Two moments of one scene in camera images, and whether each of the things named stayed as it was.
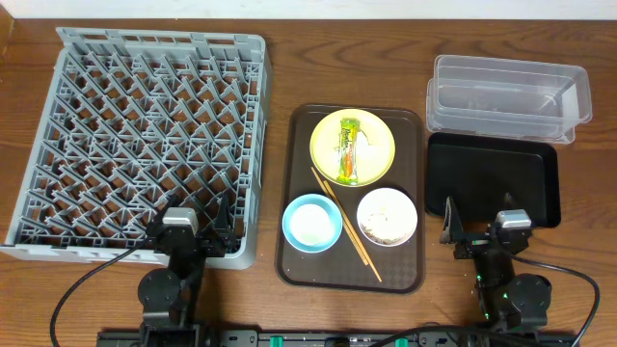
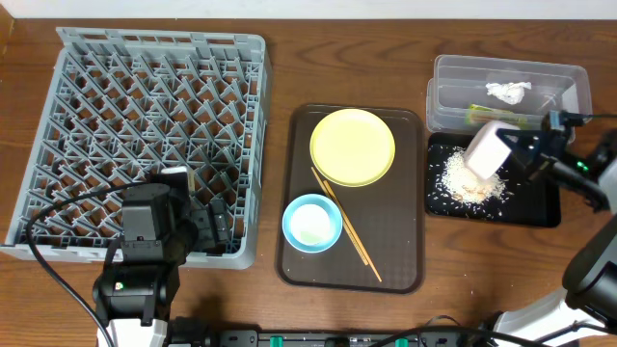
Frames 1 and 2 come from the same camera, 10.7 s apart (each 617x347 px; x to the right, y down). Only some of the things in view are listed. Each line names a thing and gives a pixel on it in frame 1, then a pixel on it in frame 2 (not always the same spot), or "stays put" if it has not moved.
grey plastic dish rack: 131,123 stays put
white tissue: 362,143 -> 507,92
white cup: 311,225 stays put
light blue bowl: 312,223 stays put
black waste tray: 477,172 stays put
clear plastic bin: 507,98 stays put
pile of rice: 387,219 -> 465,185
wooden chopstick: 342,219 stays put
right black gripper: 477,243 -> 538,148
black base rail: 336,338 stays put
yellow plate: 375,146 stays put
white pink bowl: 387,217 -> 486,151
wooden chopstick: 353,231 stays put
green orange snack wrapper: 347,149 -> 478,114
